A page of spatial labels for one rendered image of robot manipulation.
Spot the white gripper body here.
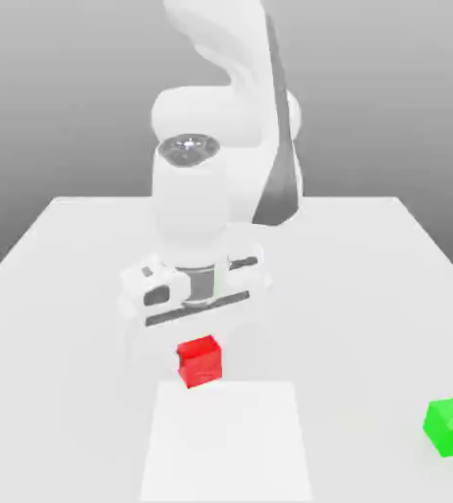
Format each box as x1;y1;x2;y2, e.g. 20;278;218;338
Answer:
128;289;259;344

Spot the small red cube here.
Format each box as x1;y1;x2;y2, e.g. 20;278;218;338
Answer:
176;334;223;390

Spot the small green cube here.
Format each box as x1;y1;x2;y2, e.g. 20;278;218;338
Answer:
422;397;453;459

